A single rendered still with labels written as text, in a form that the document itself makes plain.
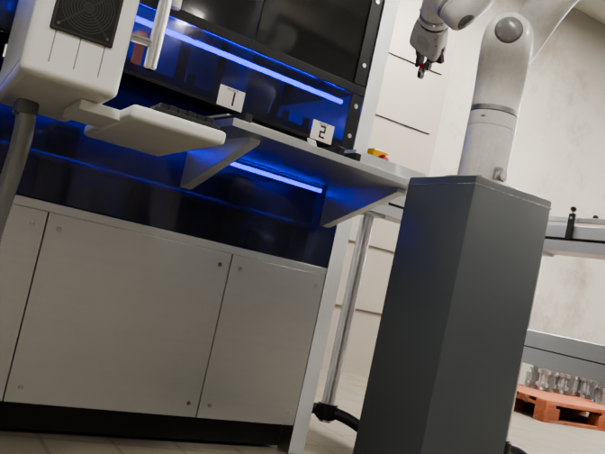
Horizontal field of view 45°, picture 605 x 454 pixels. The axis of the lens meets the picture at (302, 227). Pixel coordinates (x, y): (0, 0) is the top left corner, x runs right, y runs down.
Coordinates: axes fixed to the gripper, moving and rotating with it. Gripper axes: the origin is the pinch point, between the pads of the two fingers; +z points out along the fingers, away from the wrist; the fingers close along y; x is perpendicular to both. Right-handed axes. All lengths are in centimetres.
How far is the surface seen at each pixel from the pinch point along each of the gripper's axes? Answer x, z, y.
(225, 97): -47, 9, -33
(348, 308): -37, 85, 18
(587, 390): 170, 385, 105
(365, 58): 5.9, 22.5, -26.2
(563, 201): 271, 351, -9
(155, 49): -80, -50, -9
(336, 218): -37, 39, 6
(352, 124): -10.7, 32.6, -14.3
